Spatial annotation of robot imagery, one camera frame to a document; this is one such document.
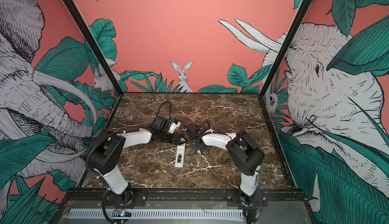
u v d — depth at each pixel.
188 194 0.76
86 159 0.48
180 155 0.86
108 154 0.47
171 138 0.83
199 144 0.68
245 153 0.48
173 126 0.86
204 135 0.63
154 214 0.70
